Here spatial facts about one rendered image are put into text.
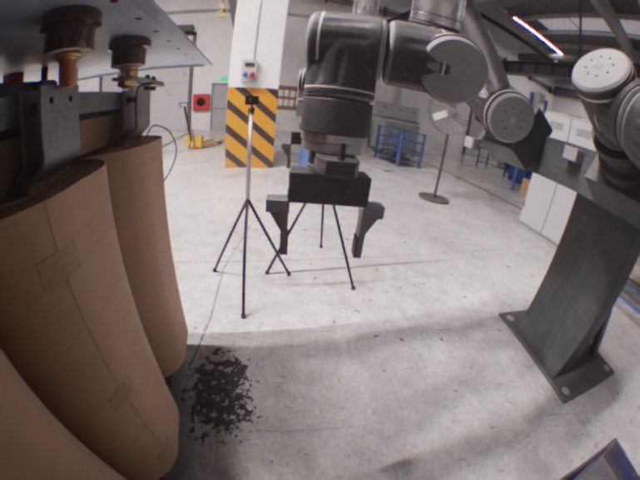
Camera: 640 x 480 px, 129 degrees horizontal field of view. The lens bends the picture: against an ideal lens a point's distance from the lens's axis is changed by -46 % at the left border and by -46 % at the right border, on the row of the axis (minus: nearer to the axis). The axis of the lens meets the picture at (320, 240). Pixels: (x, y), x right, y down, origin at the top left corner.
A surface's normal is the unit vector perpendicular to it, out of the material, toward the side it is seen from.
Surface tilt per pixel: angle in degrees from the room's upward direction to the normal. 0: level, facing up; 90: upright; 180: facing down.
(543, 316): 90
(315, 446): 0
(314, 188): 90
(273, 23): 90
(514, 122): 111
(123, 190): 90
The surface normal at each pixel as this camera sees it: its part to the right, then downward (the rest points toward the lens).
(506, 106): -0.23, 0.66
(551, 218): -0.96, 0.02
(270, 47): 0.24, 0.45
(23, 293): 0.83, 0.33
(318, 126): -0.51, 0.33
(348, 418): 0.11, -0.89
